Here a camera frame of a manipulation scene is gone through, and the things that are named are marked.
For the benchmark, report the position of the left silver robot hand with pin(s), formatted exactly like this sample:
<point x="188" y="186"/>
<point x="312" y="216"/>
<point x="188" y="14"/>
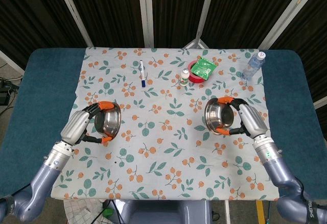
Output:
<point x="75" y="127"/>

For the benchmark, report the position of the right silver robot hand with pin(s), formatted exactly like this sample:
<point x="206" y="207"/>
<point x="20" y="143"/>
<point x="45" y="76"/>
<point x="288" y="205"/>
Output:
<point x="253" y="122"/>

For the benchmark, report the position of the stainless steel bowl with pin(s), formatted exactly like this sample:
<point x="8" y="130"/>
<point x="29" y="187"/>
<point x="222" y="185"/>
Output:
<point x="108" y="120"/>
<point x="217" y="115"/>

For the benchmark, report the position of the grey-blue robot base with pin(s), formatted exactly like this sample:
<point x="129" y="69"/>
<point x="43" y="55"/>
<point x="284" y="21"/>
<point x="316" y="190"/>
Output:
<point x="166" y="212"/>

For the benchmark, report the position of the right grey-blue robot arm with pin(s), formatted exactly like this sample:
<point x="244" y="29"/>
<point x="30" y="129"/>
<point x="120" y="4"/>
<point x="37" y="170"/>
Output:
<point x="281" y="175"/>

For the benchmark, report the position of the teal blue table cover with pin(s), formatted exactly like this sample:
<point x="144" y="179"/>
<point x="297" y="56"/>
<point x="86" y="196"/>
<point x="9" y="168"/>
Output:
<point x="38" y="94"/>

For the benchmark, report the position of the clear plastic water bottle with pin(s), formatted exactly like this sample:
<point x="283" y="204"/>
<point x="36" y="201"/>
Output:
<point x="251" y="67"/>

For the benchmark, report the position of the red round container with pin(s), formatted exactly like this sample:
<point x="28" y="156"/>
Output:
<point x="195" y="79"/>

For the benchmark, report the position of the green foil packet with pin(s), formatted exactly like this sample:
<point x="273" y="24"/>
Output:
<point x="203" y="68"/>

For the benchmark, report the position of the black power supply box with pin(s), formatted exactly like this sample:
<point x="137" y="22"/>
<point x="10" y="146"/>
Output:
<point x="3" y="98"/>

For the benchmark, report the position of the black power strip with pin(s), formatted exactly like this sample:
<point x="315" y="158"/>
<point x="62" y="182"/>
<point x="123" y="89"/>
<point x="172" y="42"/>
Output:
<point x="7" y="86"/>

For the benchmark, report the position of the small white drink bottle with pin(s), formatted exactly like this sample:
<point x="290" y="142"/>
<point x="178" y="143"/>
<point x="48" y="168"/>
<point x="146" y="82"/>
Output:
<point x="184" y="79"/>

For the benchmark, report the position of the white grid patterned cloth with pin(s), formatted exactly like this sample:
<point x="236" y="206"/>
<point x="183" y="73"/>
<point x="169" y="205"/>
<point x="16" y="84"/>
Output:
<point x="79" y="212"/>

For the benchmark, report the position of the blue white marker pen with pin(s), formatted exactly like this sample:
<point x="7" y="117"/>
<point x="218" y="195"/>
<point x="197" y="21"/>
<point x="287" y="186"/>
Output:
<point x="142" y="72"/>

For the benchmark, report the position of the small green object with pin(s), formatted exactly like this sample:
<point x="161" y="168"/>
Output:
<point x="107" y="211"/>

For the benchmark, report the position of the floral printed tablecloth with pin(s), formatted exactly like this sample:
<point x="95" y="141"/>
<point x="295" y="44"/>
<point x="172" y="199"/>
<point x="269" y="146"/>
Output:
<point x="163" y="101"/>

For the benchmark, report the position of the white metal frame post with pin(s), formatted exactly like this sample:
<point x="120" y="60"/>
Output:
<point x="74" y="14"/>
<point x="10" y="60"/>
<point x="320" y="102"/>
<point x="146" y="12"/>
<point x="208" y="9"/>
<point x="286" y="14"/>

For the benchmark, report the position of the grey metal post foot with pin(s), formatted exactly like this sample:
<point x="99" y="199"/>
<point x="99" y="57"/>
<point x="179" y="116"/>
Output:
<point x="195" y="45"/>

